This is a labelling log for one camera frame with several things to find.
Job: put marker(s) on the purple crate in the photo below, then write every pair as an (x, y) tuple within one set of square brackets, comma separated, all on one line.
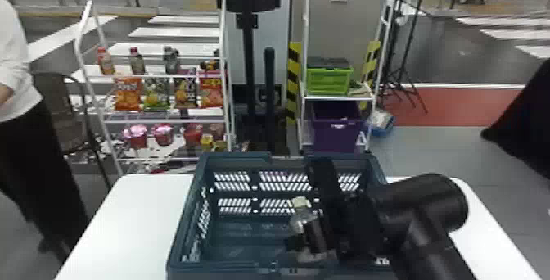
[(337, 127)]

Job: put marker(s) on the red noodle cup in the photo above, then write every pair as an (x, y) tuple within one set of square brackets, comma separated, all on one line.
[(193, 135)]

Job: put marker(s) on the green snack packet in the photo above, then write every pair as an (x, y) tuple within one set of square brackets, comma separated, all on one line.
[(156, 94)]

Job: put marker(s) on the grey bottle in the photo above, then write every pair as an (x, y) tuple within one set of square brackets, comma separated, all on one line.
[(171, 60)]

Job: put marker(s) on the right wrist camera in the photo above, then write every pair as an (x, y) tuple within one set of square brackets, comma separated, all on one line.
[(323, 176)]

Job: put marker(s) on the orange snack packet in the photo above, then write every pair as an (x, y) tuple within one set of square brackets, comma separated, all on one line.
[(128, 94)]

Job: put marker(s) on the purple snack packet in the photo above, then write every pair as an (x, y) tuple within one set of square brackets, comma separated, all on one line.
[(185, 93)]

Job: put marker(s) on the red snack packet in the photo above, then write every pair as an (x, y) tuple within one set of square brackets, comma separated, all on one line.
[(211, 90)]

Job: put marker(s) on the small blue basket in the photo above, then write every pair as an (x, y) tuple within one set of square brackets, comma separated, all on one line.
[(380, 123)]

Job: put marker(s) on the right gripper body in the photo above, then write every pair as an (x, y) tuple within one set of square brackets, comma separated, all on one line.
[(352, 230)]

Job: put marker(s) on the green crate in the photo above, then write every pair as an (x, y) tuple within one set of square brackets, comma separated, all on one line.
[(328, 80)]

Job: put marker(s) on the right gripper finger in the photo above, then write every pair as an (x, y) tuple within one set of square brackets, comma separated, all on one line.
[(316, 256)]

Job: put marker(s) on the white shelf trolley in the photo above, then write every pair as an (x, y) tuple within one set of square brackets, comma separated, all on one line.
[(304, 79)]

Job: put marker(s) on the yellow can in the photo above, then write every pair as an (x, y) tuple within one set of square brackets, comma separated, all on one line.
[(206, 143)]

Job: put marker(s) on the person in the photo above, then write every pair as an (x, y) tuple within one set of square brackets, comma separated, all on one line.
[(26, 152)]

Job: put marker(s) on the black bottle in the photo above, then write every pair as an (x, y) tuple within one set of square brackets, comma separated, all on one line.
[(311, 230)]

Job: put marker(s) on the black tripod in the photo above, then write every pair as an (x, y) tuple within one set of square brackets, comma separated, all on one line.
[(406, 58)]

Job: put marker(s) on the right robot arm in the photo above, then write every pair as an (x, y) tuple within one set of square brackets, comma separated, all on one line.
[(423, 217)]

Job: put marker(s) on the brown bottle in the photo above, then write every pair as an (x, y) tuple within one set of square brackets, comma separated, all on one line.
[(137, 61)]

